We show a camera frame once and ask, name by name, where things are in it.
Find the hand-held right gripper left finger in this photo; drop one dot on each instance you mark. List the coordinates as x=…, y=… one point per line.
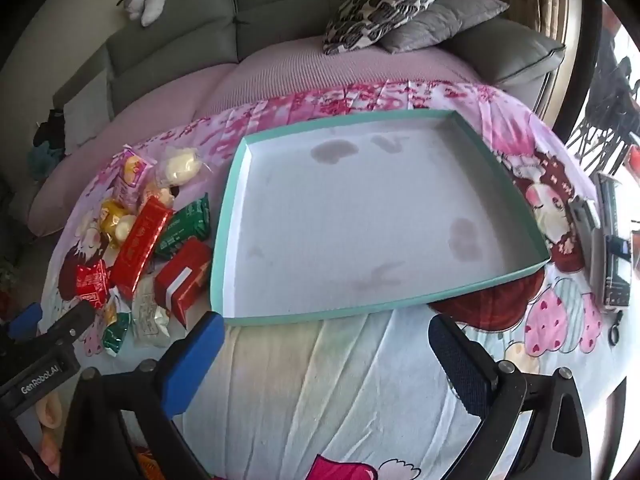
x=200, y=355

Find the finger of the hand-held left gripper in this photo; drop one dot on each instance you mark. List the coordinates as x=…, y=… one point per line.
x=22, y=320
x=70, y=325

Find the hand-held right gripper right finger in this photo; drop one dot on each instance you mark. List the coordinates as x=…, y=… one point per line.
x=460, y=360

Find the small red snack packet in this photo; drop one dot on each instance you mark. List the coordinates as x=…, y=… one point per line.
x=91, y=282

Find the green-edged clear pastry packet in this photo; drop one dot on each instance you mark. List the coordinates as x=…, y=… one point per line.
x=117, y=330

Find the white snack packet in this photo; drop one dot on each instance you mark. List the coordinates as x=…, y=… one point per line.
x=150, y=317

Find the red and white boxy packet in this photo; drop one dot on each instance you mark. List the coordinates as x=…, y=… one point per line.
x=180, y=280

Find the white jelly cup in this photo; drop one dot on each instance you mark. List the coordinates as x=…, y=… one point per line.
x=123, y=230

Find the green snack packet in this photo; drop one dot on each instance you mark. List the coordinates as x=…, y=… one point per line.
x=185, y=227

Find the cream and orange cake packet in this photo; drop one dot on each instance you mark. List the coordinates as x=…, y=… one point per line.
x=161, y=196

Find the pink roll cake packet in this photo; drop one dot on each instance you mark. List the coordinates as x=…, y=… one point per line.
x=129, y=175

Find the shallow teal cardboard box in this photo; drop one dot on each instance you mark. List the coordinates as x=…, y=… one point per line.
x=375, y=210

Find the clear-wrapped white pastry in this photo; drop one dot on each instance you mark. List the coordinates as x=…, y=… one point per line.
x=181, y=166

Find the person's left hand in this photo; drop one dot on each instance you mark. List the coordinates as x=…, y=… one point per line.
x=50, y=410

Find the pink cartoon printed blanket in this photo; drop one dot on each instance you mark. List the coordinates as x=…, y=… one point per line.
x=325, y=385

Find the teal cloth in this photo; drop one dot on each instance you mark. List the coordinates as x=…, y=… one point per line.
x=42, y=160

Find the silver and black device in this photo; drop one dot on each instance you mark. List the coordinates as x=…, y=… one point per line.
x=617, y=250

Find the dark clothes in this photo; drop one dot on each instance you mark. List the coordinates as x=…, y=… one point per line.
x=50, y=127

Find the white cushion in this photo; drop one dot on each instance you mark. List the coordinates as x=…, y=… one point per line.
x=87, y=110

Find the black metal railing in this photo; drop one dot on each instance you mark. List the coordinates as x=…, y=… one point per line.
x=605, y=110

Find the grey sofa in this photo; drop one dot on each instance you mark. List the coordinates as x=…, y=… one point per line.
x=175, y=35

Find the grey quilted pillow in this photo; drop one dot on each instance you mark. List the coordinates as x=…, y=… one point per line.
x=445, y=22

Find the black and white patterned pillow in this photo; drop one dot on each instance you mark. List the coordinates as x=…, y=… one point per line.
x=385, y=0

